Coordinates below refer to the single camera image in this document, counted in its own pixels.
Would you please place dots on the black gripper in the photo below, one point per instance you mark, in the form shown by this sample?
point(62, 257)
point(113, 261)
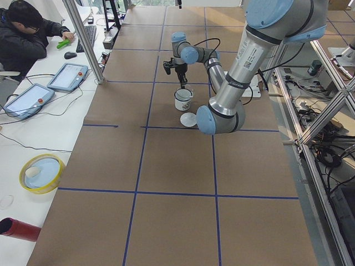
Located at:
point(179, 68)

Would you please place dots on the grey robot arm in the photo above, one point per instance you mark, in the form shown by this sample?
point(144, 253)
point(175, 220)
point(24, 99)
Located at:
point(268, 24)

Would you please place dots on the white enamel mug blue rim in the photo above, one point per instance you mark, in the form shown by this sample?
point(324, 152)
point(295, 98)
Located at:
point(182, 105)

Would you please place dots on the blue tape grid lines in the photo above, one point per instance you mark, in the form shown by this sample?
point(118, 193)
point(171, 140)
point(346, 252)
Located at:
point(147, 127)

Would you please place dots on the white ceramic lid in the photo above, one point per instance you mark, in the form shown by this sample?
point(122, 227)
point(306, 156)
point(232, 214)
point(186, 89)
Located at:
point(188, 119)

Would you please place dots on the far teach pendant tablet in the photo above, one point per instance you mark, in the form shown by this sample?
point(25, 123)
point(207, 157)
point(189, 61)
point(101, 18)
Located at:
point(68, 77)

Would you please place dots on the teach pendant tablet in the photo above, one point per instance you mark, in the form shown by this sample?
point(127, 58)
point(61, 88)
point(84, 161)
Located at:
point(29, 102)
point(68, 77)

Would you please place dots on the black computer mouse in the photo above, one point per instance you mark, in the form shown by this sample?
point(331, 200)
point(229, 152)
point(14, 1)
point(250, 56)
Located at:
point(69, 55)

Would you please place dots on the green cylinder object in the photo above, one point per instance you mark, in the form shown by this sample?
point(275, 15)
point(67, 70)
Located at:
point(63, 43)

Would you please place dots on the near teach pendant tablet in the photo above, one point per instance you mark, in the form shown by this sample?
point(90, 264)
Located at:
point(29, 102)

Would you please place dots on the seated person in black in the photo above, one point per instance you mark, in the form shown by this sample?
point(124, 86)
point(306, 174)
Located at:
point(24, 34)

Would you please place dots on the yellow bowl with blue lid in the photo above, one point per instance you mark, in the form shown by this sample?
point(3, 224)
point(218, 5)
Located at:
point(41, 174)

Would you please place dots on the red cylinder tube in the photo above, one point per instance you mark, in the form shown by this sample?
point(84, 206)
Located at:
point(17, 229)

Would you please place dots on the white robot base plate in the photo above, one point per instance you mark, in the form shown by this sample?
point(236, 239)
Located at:
point(253, 90)

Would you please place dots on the aluminium frame post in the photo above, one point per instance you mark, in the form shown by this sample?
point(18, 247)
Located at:
point(81, 33)

